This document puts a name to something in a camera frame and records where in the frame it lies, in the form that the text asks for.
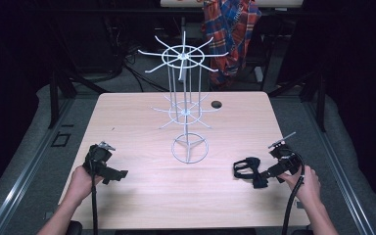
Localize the aluminium floor rail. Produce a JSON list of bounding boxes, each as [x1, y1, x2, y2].
[[0, 97, 76, 235], [302, 97, 376, 235]]

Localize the black glasses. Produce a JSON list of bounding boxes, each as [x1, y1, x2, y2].
[[232, 157, 262, 180]]

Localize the plaid hanging cloth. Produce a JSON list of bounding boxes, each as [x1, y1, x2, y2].
[[201, 0, 262, 90]]

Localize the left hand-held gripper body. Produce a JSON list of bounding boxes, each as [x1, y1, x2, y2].
[[82, 140, 117, 179]]

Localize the black metal frame stand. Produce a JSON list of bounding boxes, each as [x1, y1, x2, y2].
[[267, 70, 328, 133], [47, 68, 110, 130]]

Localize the white wire rotating display rack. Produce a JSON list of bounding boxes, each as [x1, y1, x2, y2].
[[137, 30, 229, 165]]

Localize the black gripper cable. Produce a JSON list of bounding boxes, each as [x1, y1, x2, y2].
[[280, 150, 306, 235], [89, 159, 100, 235]]

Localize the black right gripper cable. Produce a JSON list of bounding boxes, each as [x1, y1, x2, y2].
[[280, 150, 306, 235]]

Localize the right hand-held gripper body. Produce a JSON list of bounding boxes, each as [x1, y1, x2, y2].
[[267, 131, 304, 179]]

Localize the person's right hand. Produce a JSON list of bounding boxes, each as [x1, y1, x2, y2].
[[278, 164, 323, 211]]

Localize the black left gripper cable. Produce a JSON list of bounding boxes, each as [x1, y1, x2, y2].
[[89, 159, 100, 235]]

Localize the person's left hand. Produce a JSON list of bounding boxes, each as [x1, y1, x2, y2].
[[68, 164, 105, 208]]

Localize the black floor cables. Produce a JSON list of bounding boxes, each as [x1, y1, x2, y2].
[[122, 45, 171, 94]]

